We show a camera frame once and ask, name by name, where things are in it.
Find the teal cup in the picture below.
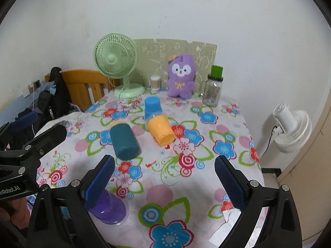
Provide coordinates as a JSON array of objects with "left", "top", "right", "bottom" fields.
[{"left": 110, "top": 123, "right": 141, "bottom": 160}]

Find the white cable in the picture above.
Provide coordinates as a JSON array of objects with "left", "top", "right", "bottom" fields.
[{"left": 30, "top": 82, "right": 37, "bottom": 136}]

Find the glass bottle with green cap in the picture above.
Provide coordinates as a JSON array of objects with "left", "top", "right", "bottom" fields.
[{"left": 202, "top": 65, "right": 224, "bottom": 107}]

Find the white paper scrap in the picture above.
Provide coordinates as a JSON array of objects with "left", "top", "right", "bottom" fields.
[{"left": 210, "top": 208, "right": 244, "bottom": 243}]

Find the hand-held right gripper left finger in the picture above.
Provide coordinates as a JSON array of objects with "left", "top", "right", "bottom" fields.
[{"left": 26, "top": 154, "right": 116, "bottom": 248}]

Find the wooden chair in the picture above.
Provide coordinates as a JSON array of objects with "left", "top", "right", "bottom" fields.
[{"left": 44, "top": 69, "right": 115, "bottom": 112}]

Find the purple plush toy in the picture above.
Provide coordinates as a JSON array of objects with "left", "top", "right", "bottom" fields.
[{"left": 166, "top": 53, "right": 198, "bottom": 99}]

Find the green desk fan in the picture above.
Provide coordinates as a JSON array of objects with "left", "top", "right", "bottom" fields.
[{"left": 93, "top": 33, "right": 146, "bottom": 99}]

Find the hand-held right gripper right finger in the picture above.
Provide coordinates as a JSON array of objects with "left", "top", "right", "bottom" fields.
[{"left": 215, "top": 155, "right": 303, "bottom": 248}]

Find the black bag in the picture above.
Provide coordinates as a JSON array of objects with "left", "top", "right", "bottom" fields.
[{"left": 16, "top": 67, "right": 81, "bottom": 137}]

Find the person's left hand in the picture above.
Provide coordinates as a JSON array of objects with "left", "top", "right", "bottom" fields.
[{"left": 0, "top": 198, "right": 29, "bottom": 229}]

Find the black fan cable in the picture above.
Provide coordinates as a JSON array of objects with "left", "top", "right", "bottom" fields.
[{"left": 261, "top": 125, "right": 279, "bottom": 159}]

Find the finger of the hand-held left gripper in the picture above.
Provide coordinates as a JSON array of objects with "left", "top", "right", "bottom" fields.
[
  {"left": 16, "top": 123, "right": 68, "bottom": 162},
  {"left": 0, "top": 111, "right": 39, "bottom": 148}
]

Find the patterned cardboard sheet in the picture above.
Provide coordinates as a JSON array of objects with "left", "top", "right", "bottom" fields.
[{"left": 133, "top": 38, "right": 218, "bottom": 89}]

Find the floral tablecloth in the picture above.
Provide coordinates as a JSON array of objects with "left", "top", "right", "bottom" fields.
[{"left": 36, "top": 86, "right": 265, "bottom": 248}]

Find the purple cup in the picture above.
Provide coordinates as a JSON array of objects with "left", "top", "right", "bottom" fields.
[{"left": 89, "top": 188, "right": 129, "bottom": 225}]

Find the white clip fan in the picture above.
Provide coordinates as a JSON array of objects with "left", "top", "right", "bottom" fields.
[{"left": 273, "top": 104, "right": 313, "bottom": 154}]

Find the orange cup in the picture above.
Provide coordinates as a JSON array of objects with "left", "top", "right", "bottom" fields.
[{"left": 146, "top": 115, "right": 176, "bottom": 146}]

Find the cotton swab jar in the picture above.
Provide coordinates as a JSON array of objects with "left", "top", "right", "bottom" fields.
[{"left": 150, "top": 75, "right": 161, "bottom": 91}]

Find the blue cup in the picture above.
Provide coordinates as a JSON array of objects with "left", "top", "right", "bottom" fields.
[{"left": 144, "top": 96, "right": 163, "bottom": 121}]

